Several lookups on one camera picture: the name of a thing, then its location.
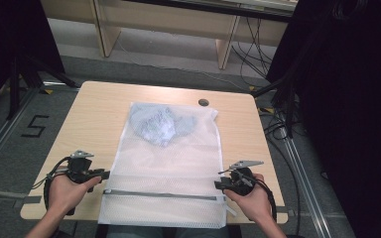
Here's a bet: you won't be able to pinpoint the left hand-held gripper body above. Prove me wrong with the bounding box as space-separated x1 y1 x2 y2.
66 150 95 183

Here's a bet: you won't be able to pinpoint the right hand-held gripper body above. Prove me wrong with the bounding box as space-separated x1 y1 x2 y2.
223 160 265 197

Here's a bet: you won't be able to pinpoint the white mesh laundry bag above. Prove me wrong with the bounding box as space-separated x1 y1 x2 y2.
97 101 238 230

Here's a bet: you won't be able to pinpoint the person's right hand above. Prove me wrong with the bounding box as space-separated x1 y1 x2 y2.
224 174 274 223

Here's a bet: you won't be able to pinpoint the person's left hand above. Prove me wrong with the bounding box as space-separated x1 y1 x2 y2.
48 174 102 216

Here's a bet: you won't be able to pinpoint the light blue crumpled cloth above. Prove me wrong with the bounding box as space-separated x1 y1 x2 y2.
128 102 198 149

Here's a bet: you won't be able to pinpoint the black metal stand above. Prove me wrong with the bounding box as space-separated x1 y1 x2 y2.
251 65 300 140
5 55 81 121

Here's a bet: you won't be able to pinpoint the black curtain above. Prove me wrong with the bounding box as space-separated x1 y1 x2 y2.
265 0 381 238
0 0 65 112

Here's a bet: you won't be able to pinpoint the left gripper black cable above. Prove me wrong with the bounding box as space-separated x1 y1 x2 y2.
31 156 72 212

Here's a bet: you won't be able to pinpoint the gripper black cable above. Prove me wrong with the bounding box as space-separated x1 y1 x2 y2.
244 174 278 222
31 156 72 212

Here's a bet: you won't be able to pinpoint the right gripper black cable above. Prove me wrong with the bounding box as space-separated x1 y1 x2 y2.
244 174 278 222

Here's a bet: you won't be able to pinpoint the black floor cables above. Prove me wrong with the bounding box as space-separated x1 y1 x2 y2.
257 107 303 236

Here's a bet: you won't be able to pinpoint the metal floor rail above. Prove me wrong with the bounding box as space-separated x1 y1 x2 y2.
277 127 332 238
0 86 45 180
0 187 43 206

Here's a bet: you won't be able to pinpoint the hanging black cable bundle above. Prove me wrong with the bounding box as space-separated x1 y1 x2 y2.
230 16 279 81

